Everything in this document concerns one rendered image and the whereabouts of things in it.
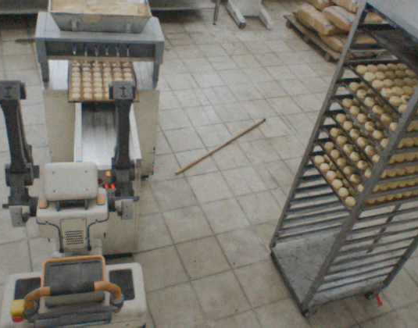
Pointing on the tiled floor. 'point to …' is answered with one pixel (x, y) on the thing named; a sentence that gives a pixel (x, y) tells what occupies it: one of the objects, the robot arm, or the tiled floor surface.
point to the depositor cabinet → (62, 120)
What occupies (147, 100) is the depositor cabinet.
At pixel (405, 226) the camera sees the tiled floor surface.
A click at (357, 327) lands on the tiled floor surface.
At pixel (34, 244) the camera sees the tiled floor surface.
